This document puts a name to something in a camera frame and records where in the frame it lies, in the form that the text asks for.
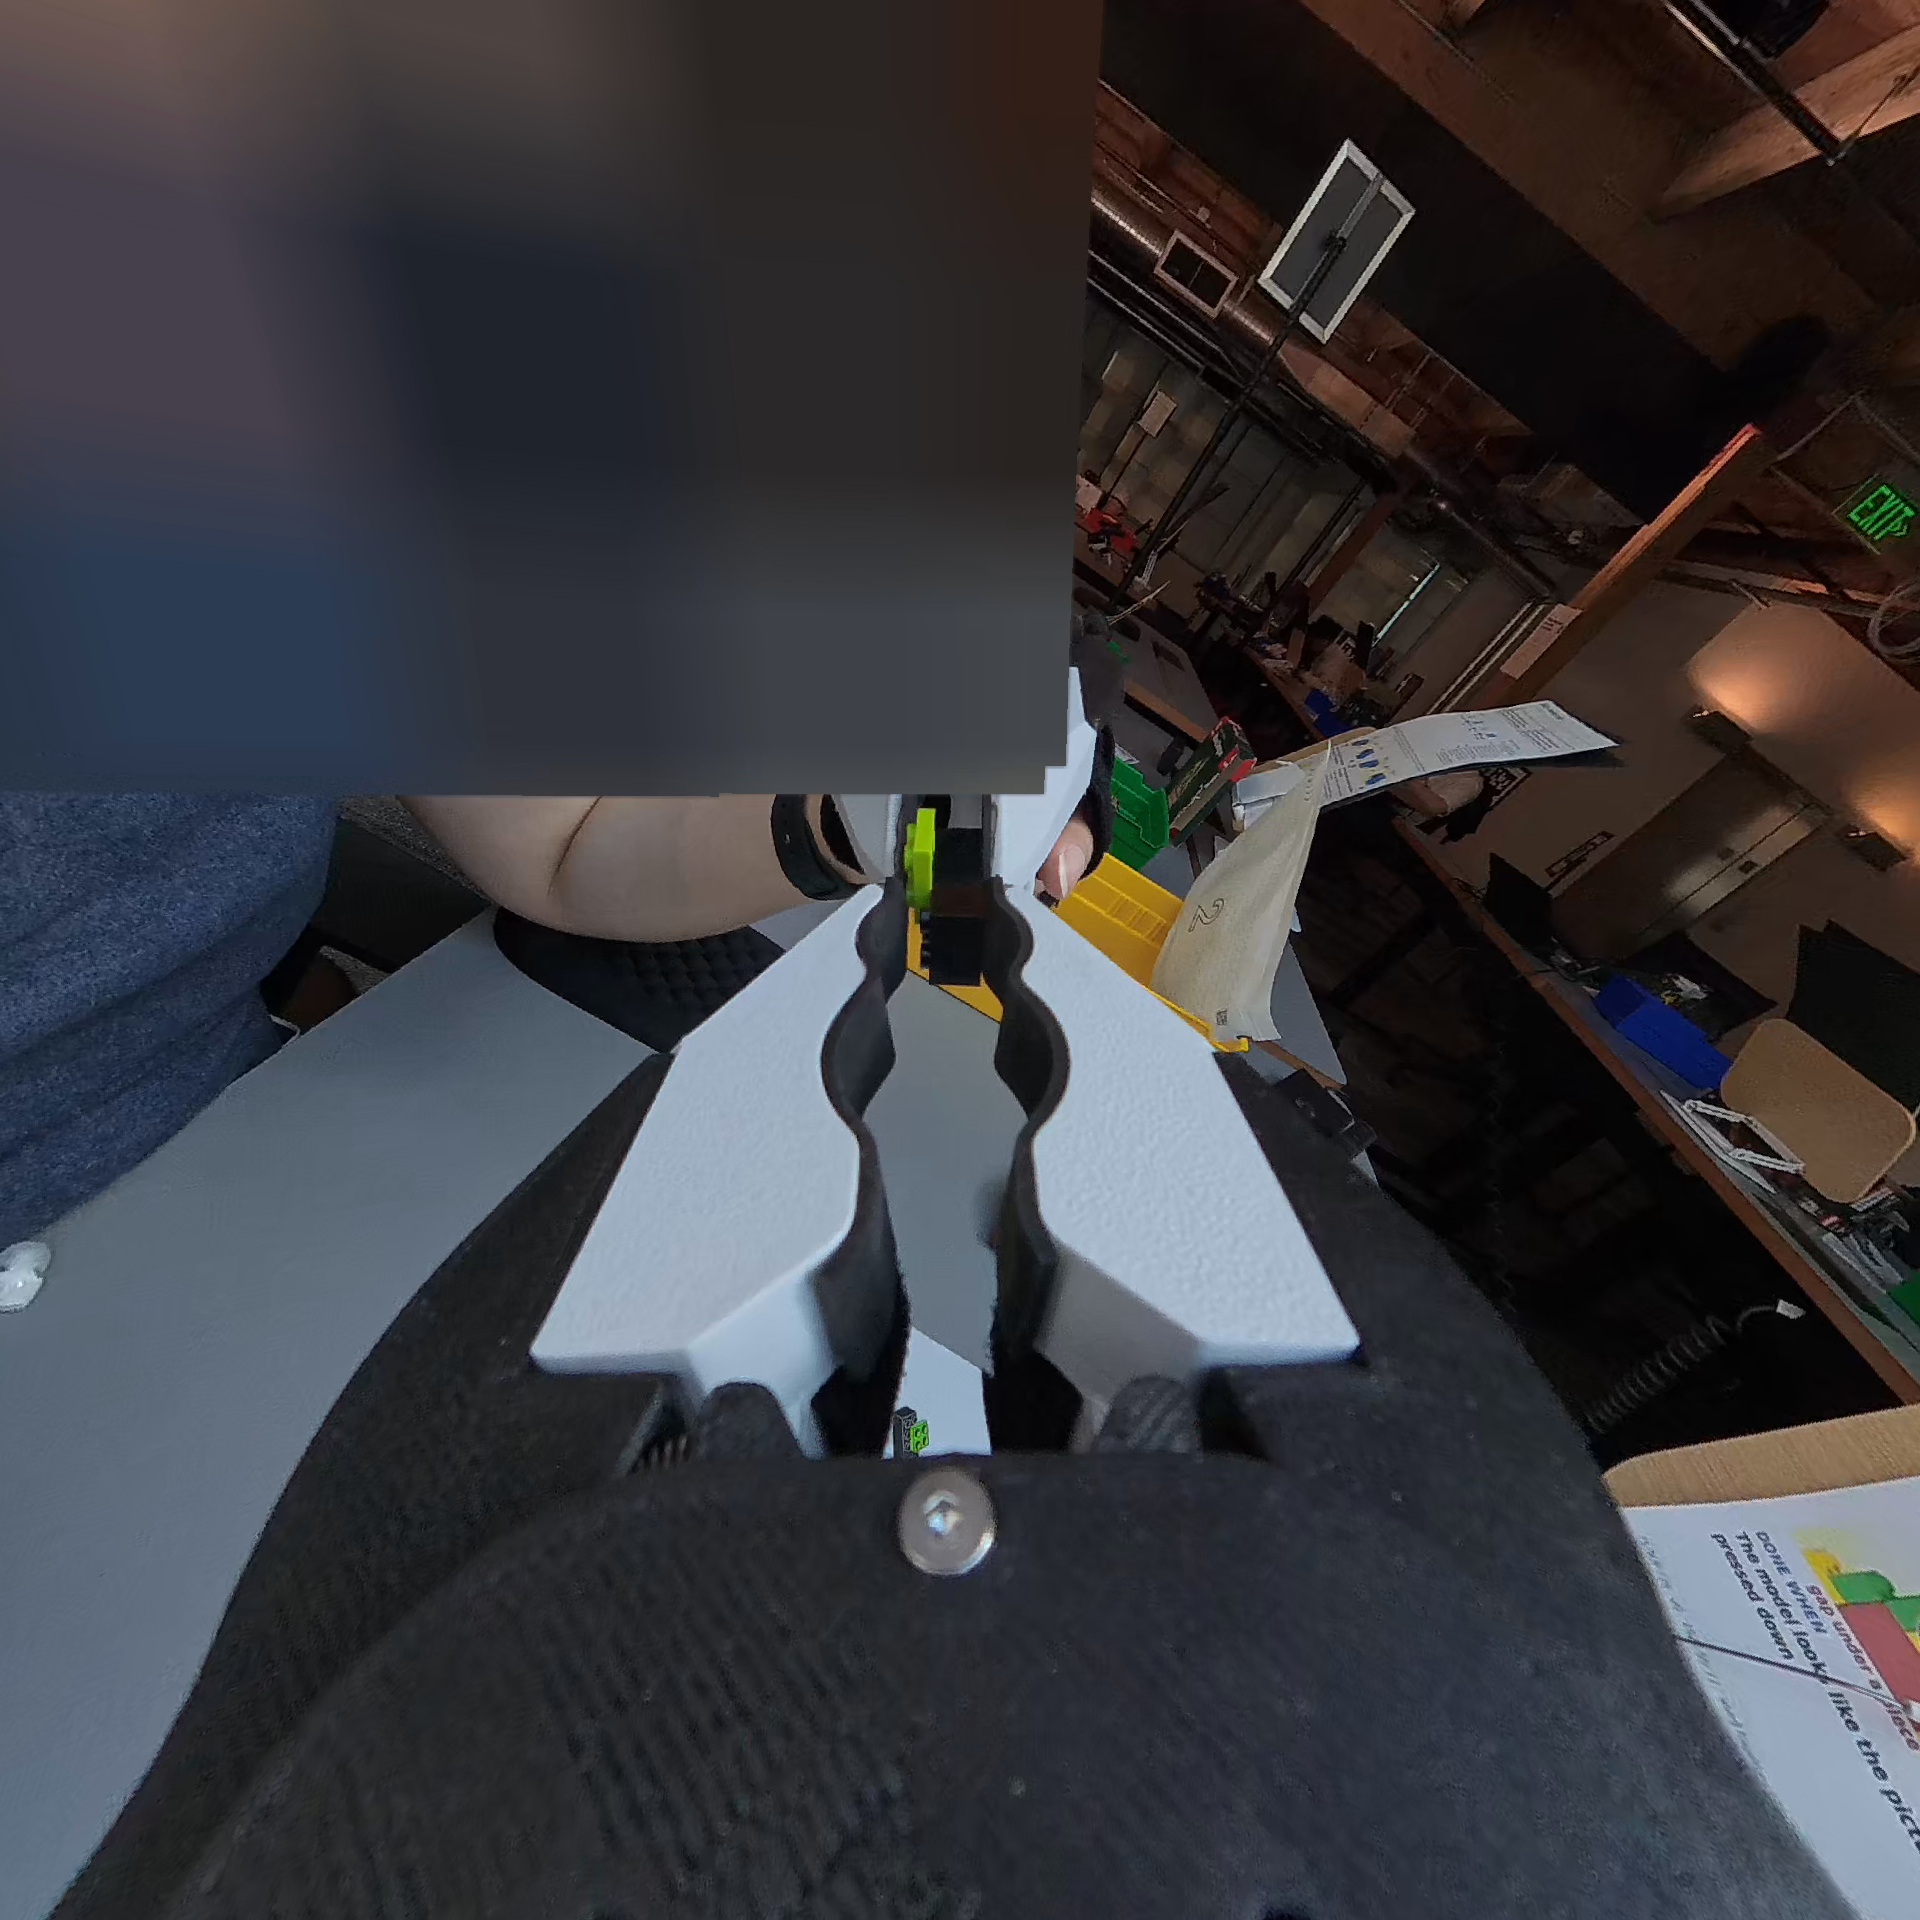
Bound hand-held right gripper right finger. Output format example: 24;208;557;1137
987;890;1362;1454

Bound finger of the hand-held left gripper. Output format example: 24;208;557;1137
829;792;915;899
982;664;1099;902

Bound printed instruction sheet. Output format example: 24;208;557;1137
1621;1476;1920;1920

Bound person's left forearm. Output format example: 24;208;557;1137
402;795;812;945

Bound long wooden workbench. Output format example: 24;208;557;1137
1395;817;1920;1404

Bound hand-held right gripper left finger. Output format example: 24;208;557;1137
533;885;912;1454

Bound white truss model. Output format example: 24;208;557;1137
1680;1094;1800;1179

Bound black coiled cable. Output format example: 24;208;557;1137
1581;1313;1741;1434

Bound black desk clamp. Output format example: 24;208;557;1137
1288;1078;1373;1186

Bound green plastic bin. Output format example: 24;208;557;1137
1107;757;1173;868

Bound long printed leaflet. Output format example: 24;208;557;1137
1319;701;1623;804

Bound person's blue shirt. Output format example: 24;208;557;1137
0;795;338;1248

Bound plywood chair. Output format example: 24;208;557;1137
1720;1020;1920;1202

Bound blue plastic bin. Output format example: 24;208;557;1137
1594;971;1734;1089

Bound dark green and red box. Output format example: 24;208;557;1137
1170;718;1260;834

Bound yellow plastic bin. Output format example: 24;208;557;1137
907;856;1254;1052

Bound black wristband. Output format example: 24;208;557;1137
767;792;859;906

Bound black mesh pad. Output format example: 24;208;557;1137
492;902;789;1057

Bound light panel on stand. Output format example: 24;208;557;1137
1147;139;1418;602

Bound black and lime brick assembly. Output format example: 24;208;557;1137
900;803;1004;985

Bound grey desk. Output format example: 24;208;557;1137
0;900;1383;1920

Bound white cloth bag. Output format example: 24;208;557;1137
1152;749;1328;1044

